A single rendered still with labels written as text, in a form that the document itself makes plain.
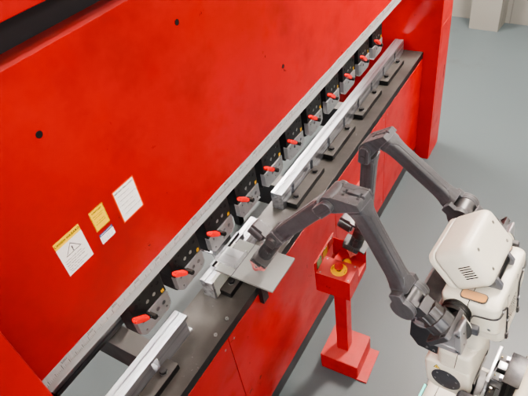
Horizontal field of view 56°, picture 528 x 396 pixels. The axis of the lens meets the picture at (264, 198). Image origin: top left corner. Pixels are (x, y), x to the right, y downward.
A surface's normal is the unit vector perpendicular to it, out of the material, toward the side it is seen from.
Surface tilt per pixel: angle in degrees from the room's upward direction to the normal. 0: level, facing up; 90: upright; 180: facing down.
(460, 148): 0
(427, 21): 90
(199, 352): 0
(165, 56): 90
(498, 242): 48
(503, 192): 0
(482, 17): 90
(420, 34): 90
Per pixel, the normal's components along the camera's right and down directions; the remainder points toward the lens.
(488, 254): 0.51, -0.27
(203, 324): -0.13, -0.75
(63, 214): 0.85, 0.25
